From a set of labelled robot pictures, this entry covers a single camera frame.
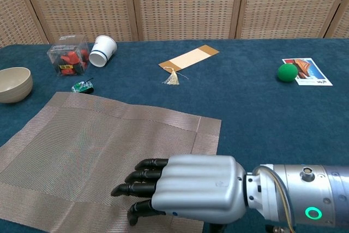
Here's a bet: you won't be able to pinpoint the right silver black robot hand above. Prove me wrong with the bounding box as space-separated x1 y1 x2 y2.
111 155 248 233

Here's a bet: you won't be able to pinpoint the brown woven placemat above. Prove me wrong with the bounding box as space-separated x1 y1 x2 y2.
0 92 222 233

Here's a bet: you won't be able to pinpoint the white bowl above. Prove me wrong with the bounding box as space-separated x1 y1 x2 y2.
0 67 33 104

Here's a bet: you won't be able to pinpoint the blue felt table cover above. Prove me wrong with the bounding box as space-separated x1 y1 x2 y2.
0 38 349 233

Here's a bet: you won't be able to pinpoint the tan bookmark with tassel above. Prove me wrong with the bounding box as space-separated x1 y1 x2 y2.
158 44 220 86

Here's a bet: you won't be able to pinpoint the green ball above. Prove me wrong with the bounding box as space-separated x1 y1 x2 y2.
277 63 298 83

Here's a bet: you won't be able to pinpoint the small green circuit toy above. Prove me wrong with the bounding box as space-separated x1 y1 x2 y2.
71 77 95 94

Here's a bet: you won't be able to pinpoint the picture postcard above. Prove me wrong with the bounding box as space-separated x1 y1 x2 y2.
282 57 334 87

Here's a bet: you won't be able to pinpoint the white paper cup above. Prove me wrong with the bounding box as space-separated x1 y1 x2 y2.
88 35 118 68

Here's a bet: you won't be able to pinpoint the woven wooden folding screen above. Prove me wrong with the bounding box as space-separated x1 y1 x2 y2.
0 0 349 48

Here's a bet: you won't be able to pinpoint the clear box with red toy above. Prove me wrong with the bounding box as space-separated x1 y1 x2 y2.
46 34 91 77

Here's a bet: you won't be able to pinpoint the right arm wrist wires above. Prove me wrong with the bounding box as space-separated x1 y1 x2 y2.
255 165 297 233

